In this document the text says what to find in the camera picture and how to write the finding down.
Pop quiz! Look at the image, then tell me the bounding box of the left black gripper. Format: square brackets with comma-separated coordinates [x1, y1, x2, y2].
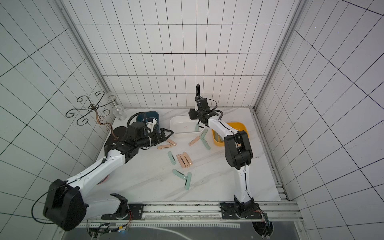
[137, 127, 174, 148]

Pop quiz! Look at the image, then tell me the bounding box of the white storage box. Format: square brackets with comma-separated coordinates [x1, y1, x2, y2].
[170, 116, 204, 138]

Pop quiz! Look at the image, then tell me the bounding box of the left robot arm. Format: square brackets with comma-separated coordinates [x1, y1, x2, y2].
[43, 122, 174, 231]

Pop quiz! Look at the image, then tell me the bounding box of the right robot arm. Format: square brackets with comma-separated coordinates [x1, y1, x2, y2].
[189, 109, 255, 218]

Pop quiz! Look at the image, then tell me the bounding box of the dark teal storage box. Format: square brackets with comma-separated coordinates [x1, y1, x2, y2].
[136, 111, 160, 132]

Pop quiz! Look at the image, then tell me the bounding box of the yellow storage box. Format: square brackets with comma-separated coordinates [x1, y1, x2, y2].
[212, 122, 248, 147]

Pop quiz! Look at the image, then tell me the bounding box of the pink knife upper left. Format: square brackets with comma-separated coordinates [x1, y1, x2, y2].
[167, 139, 177, 146]

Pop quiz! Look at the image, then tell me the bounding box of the mint knife left pair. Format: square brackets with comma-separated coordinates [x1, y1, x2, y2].
[168, 152, 176, 165]

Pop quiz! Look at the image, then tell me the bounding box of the pink knife cluster left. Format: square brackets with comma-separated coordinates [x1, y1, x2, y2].
[177, 155, 186, 168]

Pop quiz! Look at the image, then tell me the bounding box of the black oval rack base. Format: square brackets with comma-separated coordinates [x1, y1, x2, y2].
[104, 126, 127, 153]

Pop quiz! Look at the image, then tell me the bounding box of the clear wine glass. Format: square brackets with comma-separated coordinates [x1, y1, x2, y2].
[107, 93, 128, 121]

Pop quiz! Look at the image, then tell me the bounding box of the mint knife lower vertical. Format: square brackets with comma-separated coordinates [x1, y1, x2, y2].
[185, 172, 192, 190]

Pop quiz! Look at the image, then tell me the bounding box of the metal scroll glass rack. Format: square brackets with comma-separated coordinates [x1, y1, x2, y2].
[65, 90, 117, 132]

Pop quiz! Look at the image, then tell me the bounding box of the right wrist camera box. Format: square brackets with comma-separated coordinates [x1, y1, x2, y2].
[196, 98, 211, 112]

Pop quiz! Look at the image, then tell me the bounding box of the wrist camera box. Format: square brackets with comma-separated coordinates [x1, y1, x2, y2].
[196, 98, 211, 112]
[146, 118, 158, 133]

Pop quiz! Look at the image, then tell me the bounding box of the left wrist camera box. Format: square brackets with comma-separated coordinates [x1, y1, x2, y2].
[146, 118, 158, 133]

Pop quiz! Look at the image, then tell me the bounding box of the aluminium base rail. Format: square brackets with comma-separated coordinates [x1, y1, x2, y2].
[90, 202, 304, 225]

